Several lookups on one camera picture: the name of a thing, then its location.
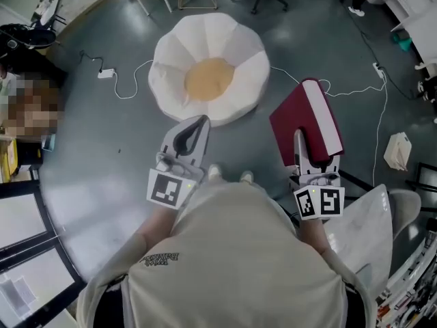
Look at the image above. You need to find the white paper bag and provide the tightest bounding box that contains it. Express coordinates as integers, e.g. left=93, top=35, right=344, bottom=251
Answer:
left=382, top=131, right=413, bottom=171

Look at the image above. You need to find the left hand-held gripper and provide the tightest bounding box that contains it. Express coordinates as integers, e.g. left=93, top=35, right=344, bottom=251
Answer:
left=146, top=114, right=211, bottom=211

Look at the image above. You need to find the person's left shoe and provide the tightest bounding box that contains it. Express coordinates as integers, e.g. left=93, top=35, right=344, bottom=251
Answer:
left=207, top=164, right=223, bottom=184

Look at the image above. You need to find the grey chair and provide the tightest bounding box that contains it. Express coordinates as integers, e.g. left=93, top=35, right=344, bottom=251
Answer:
left=388, top=189, right=423, bottom=241

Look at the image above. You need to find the white desk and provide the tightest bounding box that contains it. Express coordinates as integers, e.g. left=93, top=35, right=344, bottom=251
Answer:
left=367, top=0, right=437, bottom=66

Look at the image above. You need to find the light blue box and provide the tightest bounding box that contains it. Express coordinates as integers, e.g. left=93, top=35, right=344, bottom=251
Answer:
left=40, top=133, right=57, bottom=153

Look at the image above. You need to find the yellow box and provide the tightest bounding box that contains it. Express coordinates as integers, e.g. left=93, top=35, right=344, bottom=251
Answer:
left=0, top=138, right=18, bottom=177

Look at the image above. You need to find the black cable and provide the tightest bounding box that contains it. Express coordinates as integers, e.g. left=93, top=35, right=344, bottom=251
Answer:
left=79, top=49, right=104, bottom=71

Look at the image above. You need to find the red book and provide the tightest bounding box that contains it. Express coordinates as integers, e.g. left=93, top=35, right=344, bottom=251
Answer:
left=268, top=77, right=345, bottom=167

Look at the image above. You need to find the white cable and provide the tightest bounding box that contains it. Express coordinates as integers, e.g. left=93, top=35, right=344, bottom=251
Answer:
left=270, top=66, right=390, bottom=188
left=112, top=59, right=154, bottom=100

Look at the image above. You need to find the black framed glass door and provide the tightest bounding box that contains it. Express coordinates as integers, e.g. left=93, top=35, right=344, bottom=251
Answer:
left=0, top=179, right=88, bottom=328

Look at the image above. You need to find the teal object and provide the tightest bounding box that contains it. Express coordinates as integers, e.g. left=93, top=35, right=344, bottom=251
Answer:
left=391, top=32, right=413, bottom=51

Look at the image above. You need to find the black round chair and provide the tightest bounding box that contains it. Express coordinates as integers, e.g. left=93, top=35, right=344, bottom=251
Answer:
left=0, top=23, right=57, bottom=51

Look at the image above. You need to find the person's left forearm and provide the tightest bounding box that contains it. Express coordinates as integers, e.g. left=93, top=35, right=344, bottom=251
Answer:
left=135, top=202, right=182, bottom=249

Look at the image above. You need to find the white marble table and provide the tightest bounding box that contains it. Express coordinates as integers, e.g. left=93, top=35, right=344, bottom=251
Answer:
left=322, top=182, right=393, bottom=299

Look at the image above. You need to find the person's beige shirt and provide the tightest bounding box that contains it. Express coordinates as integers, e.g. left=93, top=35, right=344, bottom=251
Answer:
left=75, top=178, right=378, bottom=328

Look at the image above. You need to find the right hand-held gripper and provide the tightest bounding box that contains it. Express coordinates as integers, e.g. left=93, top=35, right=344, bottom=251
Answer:
left=289, top=128, right=346, bottom=221

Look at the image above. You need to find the person's right forearm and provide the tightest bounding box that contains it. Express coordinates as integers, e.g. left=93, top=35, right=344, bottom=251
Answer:
left=298, top=217, right=331, bottom=256

